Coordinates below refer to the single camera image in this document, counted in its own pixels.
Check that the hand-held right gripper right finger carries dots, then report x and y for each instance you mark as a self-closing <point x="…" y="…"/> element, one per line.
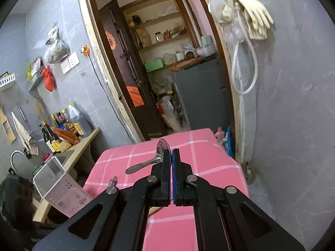
<point x="176" y="183"/>

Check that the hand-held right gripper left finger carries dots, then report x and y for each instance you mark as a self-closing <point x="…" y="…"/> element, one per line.
<point x="166" y="183"/>

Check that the metal spoon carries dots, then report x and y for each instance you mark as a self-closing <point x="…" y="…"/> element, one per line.
<point x="141" y="165"/>

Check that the white utensil holder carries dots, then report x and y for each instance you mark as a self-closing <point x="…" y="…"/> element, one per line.
<point x="65" y="190"/>

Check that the pink checked tablecloth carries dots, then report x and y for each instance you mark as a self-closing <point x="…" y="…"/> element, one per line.
<point x="199" y="151"/>

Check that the white plastic bag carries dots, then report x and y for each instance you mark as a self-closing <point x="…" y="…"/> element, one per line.
<point x="170" y="117"/>

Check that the pink packet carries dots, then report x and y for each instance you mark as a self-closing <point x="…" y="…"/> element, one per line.
<point x="219" y="132"/>

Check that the blue packet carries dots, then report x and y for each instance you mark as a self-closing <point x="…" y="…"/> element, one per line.
<point x="229" y="141"/>

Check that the grey refrigerator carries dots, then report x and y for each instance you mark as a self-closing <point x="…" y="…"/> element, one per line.
<point x="201" y="94"/>

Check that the orange sticker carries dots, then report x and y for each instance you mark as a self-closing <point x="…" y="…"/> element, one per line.
<point x="134" y="95"/>

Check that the orange packet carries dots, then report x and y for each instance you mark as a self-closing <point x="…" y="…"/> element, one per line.
<point x="66" y="135"/>

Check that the green box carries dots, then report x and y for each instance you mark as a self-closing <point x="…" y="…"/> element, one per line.
<point x="154" y="65"/>

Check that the wooden cutting board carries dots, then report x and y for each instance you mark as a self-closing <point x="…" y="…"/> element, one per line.
<point x="183" y="64"/>

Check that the row of sauce bottles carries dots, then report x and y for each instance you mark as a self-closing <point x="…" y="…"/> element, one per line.
<point x="51" y="138"/>

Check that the dark wooden door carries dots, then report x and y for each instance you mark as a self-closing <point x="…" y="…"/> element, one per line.
<point x="125" y="65"/>

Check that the metal pot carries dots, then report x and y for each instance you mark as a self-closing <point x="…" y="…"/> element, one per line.
<point x="206" y="50"/>

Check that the pale green container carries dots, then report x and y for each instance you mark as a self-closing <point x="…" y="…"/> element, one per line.
<point x="206" y="40"/>

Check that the glass jar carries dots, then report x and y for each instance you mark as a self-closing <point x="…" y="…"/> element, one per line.
<point x="157" y="37"/>

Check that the brown paper bag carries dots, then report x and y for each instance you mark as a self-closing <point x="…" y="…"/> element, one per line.
<point x="144" y="37"/>

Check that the beige towel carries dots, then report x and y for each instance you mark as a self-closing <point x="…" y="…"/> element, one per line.
<point x="23" y="136"/>

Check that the black bag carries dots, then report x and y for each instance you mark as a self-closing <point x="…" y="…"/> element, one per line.
<point x="15" y="201"/>

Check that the sunflower sticker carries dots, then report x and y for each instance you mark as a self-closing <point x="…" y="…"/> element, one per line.
<point x="111" y="41"/>

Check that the metal faucet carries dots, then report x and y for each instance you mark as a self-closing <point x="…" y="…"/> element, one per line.
<point x="14" y="154"/>

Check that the orange plug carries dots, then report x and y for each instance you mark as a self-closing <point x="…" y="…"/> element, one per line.
<point x="85" y="50"/>

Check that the red plastic bag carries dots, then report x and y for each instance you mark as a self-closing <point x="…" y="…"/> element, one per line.
<point x="49" y="79"/>

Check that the hanging metal tool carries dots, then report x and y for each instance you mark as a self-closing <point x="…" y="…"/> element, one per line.
<point x="23" y="115"/>

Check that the wooden shelf unit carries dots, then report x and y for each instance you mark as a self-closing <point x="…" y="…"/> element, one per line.
<point x="157" y="20"/>

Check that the wooden grater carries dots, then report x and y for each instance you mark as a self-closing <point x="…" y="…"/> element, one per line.
<point x="7" y="129"/>

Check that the plastic bag of dried goods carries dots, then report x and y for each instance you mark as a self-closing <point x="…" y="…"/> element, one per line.
<point x="56" y="52"/>

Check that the red and white packet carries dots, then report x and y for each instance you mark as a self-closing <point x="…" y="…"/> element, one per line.
<point x="37" y="65"/>

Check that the yellow packet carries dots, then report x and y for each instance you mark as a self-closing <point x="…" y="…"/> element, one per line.
<point x="29" y="72"/>

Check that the clear plastic bag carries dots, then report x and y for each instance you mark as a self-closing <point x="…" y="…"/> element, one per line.
<point x="217" y="2"/>

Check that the small hanging plastic bag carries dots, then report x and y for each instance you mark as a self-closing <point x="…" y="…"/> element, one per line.
<point x="52" y="35"/>

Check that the cream rubber gloves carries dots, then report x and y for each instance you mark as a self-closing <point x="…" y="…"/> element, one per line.
<point x="256" y="13"/>

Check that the white basket rack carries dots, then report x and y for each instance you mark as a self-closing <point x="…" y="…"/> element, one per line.
<point x="7" y="81"/>

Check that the white wall socket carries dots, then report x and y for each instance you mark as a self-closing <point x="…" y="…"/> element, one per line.
<point x="70" y="62"/>

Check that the grey wall rack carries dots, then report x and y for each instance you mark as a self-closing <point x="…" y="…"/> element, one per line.
<point x="36" y="81"/>

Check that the cream door frame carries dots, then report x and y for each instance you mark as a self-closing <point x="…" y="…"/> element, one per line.
<point x="86" y="23"/>

